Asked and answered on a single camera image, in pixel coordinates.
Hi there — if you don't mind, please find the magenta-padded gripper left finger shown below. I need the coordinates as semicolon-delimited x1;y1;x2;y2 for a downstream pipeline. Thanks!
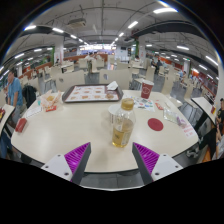
40;142;92;186

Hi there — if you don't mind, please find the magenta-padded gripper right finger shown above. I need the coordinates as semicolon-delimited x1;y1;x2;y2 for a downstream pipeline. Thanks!
131;142;184;186

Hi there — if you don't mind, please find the clear bottle with yellow drink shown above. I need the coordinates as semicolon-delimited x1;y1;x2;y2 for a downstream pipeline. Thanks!
111;97;137;149

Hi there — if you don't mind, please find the flat round red coaster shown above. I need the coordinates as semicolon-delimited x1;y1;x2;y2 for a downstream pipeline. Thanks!
147;117;165;132

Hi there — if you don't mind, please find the clear plastic bag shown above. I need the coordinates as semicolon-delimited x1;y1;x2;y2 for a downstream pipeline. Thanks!
163;108;179;124

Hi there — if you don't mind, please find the purple tissue pack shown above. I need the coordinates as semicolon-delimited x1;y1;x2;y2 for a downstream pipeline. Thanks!
176;116;188;129

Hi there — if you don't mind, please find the colourful printed flyer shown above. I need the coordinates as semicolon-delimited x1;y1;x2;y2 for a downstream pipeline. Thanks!
128;95;156;113

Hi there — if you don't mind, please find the white card with red border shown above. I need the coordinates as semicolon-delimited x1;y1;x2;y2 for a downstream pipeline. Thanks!
24;105;44;119

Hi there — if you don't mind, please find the food wrapper with fries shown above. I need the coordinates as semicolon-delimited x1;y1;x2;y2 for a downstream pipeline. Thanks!
39;90;63;110

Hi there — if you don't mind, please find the dark tray with paper liner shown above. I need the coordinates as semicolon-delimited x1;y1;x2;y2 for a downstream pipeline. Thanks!
61;83;125;104

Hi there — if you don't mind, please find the red paper carton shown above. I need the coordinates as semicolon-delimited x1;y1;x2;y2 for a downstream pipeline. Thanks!
14;117;28;134

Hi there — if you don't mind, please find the red paper cup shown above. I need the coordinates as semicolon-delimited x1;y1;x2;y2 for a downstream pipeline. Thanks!
140;79;155;100

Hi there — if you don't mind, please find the person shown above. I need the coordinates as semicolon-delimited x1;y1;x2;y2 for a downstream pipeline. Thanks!
199;97;224;160
5;68;24;124
151;58;164;73

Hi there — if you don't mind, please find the beige side table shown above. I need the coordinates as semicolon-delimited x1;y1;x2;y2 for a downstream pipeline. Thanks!
0;103;16;134
191;96;218;126

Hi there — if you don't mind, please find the beige plywood chair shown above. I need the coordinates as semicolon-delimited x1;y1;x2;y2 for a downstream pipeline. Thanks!
54;69;86;93
98;68;131;90

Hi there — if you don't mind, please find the black backpack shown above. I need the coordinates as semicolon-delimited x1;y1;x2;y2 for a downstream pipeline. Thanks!
21;84;38;109

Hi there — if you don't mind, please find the white crumpled napkin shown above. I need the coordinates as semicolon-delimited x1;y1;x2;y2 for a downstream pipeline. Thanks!
106;80;120;91

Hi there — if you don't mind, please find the group of beige chairs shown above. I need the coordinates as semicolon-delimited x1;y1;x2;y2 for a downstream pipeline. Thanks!
18;56;198;101

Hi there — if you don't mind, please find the group of ceiling lights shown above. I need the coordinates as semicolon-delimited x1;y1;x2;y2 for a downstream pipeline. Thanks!
0;6;224;78

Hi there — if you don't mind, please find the ceiling air conditioner unit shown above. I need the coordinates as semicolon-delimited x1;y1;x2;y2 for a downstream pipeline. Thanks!
66;17;88;28

